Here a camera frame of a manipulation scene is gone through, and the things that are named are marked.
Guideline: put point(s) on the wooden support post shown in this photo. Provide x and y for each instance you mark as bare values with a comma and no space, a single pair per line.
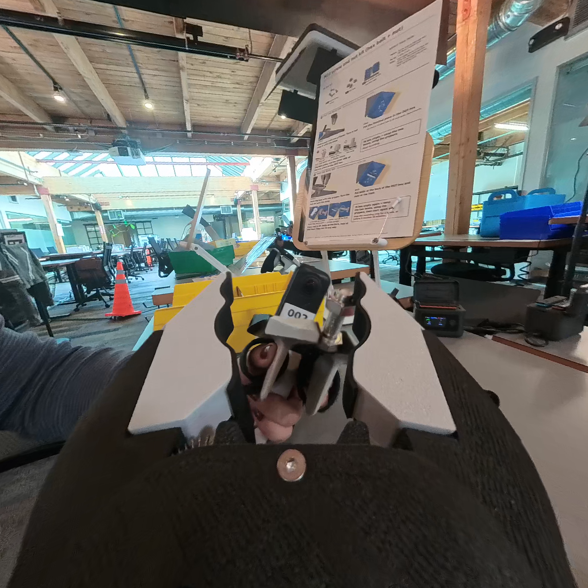
468,138

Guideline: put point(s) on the printed instruction sheet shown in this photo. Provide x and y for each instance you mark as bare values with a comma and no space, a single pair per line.
367,138

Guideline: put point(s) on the white ceiling projector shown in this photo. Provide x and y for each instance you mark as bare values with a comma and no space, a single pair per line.
126,156

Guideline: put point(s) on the wooden top table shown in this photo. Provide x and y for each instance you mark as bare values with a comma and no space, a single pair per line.
459,239

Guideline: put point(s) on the orange traffic cone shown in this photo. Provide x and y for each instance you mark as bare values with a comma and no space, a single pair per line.
123,298

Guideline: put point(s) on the dark blue bin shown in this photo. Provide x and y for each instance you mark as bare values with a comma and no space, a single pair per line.
537,225

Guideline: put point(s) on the black charging case with display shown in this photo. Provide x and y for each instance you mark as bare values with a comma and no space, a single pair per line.
436,321

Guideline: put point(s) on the clear acrylic stand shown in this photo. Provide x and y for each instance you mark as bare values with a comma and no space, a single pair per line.
255,250

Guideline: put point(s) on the hanging grey jacket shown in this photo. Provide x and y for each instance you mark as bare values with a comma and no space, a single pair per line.
23,275

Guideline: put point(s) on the person's left forearm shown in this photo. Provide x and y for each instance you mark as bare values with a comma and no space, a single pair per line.
55,376

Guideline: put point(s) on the black battery charger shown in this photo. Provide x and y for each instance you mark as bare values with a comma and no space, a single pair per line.
551,321

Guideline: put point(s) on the yellow plastic bin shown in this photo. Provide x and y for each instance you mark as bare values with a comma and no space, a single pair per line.
257,298
246,250

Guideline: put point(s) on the steel hex bolt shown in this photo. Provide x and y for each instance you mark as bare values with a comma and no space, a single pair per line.
333,324

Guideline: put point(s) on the light blue tote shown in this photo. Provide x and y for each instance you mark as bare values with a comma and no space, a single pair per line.
494,216

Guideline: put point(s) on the green plastic bin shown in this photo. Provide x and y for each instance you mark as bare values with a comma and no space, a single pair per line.
183,264

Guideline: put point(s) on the black office chair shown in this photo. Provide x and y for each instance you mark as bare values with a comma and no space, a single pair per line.
94,275

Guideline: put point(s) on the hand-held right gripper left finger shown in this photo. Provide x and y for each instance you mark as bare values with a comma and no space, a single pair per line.
183,367

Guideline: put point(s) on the black and grey gripper tool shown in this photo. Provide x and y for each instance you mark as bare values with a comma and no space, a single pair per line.
275,262

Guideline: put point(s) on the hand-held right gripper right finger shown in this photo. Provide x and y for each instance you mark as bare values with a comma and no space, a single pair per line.
404,372

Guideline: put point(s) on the person's left hand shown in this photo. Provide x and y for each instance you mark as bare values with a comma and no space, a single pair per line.
280,413

